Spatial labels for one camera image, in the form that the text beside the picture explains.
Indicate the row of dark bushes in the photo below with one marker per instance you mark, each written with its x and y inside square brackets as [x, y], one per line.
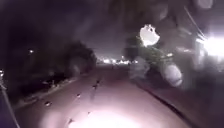
[66, 65]

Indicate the reddish paved path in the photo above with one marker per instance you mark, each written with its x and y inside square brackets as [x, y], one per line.
[110, 96]

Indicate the dark verge strip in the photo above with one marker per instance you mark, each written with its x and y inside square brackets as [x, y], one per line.
[43, 91]

